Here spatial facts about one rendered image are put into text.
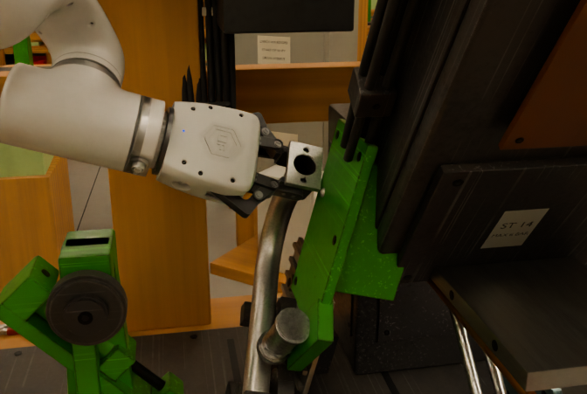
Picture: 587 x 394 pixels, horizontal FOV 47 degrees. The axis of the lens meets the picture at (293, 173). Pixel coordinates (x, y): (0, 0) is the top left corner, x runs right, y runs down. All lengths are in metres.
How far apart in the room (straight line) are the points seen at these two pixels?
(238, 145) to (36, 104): 0.21
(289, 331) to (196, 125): 0.24
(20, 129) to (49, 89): 0.05
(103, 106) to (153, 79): 0.29
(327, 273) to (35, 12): 0.36
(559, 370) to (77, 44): 0.56
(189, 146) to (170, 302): 0.43
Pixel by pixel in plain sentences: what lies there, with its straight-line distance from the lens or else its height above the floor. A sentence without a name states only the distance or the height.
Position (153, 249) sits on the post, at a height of 1.02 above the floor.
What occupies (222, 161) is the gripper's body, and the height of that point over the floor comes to 1.24.
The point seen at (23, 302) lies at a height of 1.12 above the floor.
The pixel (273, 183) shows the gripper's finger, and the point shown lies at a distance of 0.75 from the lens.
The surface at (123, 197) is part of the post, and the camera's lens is 1.03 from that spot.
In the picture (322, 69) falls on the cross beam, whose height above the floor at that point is 1.27.
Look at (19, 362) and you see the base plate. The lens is 1.06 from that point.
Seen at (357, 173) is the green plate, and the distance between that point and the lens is 0.66.
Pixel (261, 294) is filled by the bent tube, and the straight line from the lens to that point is 0.82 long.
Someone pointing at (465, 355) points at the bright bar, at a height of 1.06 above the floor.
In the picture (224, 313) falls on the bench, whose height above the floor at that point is 0.88.
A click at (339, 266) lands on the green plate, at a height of 1.15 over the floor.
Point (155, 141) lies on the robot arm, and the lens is 0.71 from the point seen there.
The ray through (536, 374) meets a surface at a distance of 0.59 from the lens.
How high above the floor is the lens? 1.44
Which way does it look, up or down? 18 degrees down
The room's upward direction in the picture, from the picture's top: straight up
